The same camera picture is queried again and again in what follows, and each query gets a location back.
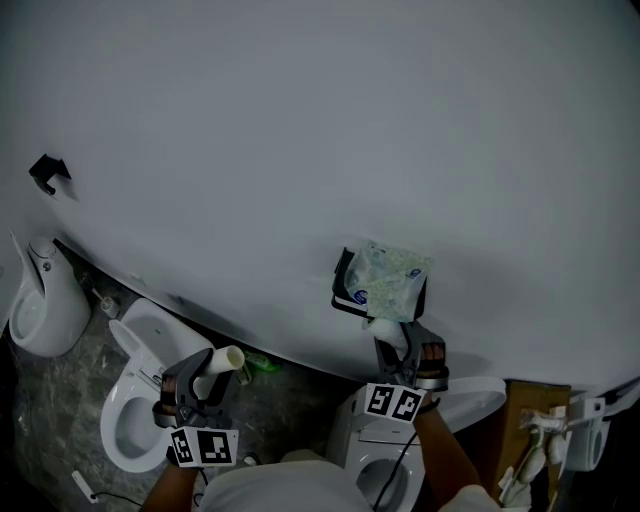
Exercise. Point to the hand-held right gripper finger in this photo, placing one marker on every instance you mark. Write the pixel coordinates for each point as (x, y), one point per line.
(382, 360)
(412, 350)

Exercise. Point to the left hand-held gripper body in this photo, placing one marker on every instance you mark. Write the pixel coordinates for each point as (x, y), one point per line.
(215, 447)

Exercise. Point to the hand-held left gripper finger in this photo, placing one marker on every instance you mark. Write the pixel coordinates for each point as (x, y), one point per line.
(222, 392)
(187, 367)

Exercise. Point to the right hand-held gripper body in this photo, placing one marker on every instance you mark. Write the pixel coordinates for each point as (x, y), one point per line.
(395, 402)

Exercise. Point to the white toilet paper roll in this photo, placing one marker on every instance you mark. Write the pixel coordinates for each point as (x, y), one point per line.
(385, 331)

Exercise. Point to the cardboard paper tube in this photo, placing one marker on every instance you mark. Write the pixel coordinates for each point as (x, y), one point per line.
(225, 359)

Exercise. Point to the person's right forearm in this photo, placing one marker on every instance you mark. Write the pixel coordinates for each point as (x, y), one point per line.
(445, 455)

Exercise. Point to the person's left forearm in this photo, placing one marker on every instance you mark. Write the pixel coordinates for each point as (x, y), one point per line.
(170, 490)

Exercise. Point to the white toilet with sticker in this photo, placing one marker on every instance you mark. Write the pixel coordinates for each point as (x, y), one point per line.
(150, 330)

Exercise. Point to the white toilet with wide lid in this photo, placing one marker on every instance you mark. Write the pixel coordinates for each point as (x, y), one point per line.
(380, 460)

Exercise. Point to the white toilet brush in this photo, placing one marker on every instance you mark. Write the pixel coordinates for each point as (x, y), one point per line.
(107, 304)

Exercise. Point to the white toilet with black label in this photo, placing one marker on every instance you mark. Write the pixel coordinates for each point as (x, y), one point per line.
(595, 435)

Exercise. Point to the person's right hand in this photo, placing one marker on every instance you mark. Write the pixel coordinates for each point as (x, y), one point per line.
(434, 357)

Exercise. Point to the person's left hand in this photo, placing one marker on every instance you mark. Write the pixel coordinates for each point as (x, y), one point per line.
(168, 395)

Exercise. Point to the patterned tissue packet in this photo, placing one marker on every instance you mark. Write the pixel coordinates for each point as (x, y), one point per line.
(390, 285)

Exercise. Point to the person's white shirt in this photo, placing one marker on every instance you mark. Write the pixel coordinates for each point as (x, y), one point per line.
(280, 490)

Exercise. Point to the brown cardboard box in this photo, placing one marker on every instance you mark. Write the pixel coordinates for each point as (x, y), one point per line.
(510, 430)

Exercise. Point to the white power strip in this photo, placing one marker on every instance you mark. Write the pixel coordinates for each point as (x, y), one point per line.
(85, 486)

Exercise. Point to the white handheld sprayer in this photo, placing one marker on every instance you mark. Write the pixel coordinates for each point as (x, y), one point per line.
(545, 422)

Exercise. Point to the white wrapped bundle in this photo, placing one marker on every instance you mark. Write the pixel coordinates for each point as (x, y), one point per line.
(556, 447)
(535, 465)

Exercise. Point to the small white box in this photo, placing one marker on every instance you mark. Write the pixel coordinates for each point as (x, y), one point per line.
(558, 411)

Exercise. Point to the black wall paper holder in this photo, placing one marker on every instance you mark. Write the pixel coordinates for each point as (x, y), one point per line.
(342, 285)

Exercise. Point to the black empty wall holder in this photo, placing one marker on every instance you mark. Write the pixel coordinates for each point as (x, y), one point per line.
(49, 167)

